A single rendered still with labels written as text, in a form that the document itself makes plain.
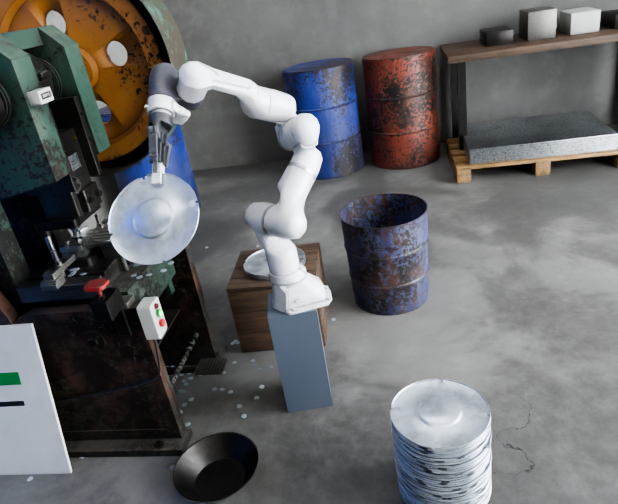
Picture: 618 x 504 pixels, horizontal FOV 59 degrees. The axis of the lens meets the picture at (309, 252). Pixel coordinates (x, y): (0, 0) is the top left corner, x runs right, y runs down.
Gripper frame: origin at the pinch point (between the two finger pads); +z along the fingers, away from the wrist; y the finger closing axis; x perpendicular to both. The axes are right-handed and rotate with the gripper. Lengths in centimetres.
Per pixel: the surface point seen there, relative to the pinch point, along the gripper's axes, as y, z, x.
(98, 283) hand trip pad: -10.1, 30.0, -23.1
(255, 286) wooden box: -83, 16, 7
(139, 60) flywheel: -20, -60, -20
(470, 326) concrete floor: -115, 34, 99
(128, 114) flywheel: -34, -46, -30
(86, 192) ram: -17.3, -5.7, -35.0
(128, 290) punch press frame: -28.6, 27.9, -22.9
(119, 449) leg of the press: -63, 81, -41
